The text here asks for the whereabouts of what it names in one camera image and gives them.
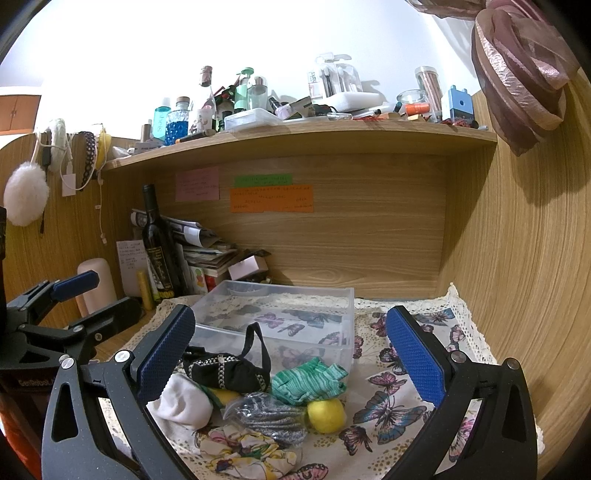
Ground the white sock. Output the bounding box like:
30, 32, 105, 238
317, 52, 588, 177
146, 373, 213, 434

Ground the floral yellow white scrunchie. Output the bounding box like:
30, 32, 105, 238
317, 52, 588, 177
195, 424, 301, 479

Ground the grey glitter scrunchie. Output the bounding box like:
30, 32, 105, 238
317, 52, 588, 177
222, 392, 308, 446

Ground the yellow soft ball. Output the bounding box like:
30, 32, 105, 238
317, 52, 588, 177
307, 398, 348, 434

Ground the cream cylindrical case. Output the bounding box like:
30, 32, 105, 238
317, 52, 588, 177
76, 258, 117, 317

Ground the yellow tube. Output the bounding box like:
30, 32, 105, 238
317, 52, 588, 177
136, 269, 154, 311

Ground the white handwritten note paper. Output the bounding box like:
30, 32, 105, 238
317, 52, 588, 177
116, 240, 147, 297

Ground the dark wine bottle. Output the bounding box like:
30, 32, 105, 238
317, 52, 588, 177
142, 184, 180, 299

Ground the white fluffy pompom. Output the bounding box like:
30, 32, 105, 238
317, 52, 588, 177
3, 161, 50, 227

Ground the butterfly print lace cloth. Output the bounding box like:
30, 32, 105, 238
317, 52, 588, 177
98, 283, 546, 480

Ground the stack of magazines and papers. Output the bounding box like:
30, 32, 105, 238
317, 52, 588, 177
130, 208, 242, 294

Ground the small pink white box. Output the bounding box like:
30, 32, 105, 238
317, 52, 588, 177
228, 255, 269, 281

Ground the pink sticky note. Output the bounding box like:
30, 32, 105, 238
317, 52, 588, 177
175, 167, 219, 202

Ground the clear plastic storage bin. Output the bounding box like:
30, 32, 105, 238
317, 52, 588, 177
190, 280, 355, 374

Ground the green sticky note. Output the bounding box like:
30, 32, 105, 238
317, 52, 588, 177
233, 173, 293, 188

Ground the blue patterned glass jar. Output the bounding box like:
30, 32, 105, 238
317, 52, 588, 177
164, 96, 190, 146

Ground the teal bottle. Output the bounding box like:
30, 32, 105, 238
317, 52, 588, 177
152, 97, 170, 141

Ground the orange sticky note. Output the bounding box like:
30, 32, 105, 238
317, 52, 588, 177
230, 185, 315, 213

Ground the white plastic tray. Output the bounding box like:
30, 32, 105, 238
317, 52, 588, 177
224, 108, 283, 132

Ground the wooden shelf board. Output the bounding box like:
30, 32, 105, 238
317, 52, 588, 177
104, 120, 497, 173

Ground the blue stamp device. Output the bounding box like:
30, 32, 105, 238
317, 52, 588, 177
449, 85, 475, 123

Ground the clear jar with straws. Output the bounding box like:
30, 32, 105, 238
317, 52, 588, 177
415, 66, 443, 121

